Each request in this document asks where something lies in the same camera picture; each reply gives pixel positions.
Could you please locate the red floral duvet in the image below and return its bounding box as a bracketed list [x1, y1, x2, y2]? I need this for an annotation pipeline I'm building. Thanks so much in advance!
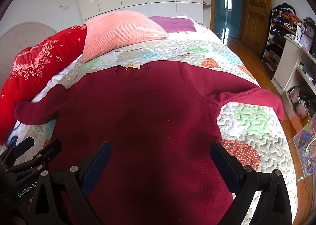
[1, 24, 87, 144]

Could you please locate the teal glass door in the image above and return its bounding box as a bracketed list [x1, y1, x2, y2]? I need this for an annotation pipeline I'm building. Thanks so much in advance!
[213, 0, 242, 41]

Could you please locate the pile of clothes on shelf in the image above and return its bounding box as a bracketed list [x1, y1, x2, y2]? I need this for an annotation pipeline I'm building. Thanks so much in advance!
[271, 3, 302, 31]

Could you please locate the purple cloth on bed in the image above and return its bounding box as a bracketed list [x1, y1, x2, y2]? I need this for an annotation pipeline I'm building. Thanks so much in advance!
[149, 16, 197, 33]

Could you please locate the dark red sweater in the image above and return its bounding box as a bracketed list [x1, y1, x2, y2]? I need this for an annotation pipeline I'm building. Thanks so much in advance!
[14, 61, 284, 224]

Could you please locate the white shelf unit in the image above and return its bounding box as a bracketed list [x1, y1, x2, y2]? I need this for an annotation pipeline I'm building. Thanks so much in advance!
[262, 22, 315, 131]

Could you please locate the wall socket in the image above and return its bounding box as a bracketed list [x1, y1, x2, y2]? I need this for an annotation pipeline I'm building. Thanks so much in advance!
[59, 4, 68, 10]

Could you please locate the wooden door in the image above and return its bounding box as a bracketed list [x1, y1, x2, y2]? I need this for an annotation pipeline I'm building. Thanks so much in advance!
[241, 0, 272, 56]

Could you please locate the blue cable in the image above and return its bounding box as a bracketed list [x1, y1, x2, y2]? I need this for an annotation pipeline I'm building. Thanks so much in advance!
[5, 121, 23, 147]

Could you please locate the colourful patterned board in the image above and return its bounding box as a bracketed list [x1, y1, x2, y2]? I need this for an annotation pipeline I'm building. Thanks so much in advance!
[292, 115, 316, 177]

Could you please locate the pink square pillow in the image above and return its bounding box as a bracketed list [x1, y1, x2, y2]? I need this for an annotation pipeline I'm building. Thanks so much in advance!
[82, 10, 169, 63]

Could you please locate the white round headboard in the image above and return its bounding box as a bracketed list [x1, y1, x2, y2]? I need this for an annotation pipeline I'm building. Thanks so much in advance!
[0, 21, 56, 88]

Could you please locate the purple clock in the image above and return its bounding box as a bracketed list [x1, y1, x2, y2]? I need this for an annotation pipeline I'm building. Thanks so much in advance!
[299, 34, 313, 52]

